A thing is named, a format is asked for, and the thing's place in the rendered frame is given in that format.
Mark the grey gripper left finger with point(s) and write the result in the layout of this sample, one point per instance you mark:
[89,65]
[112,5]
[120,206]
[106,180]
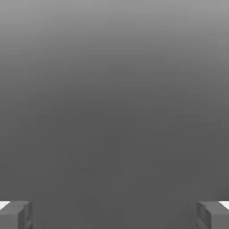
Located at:
[12,216]

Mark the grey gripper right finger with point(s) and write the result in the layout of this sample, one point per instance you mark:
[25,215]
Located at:
[214,217]

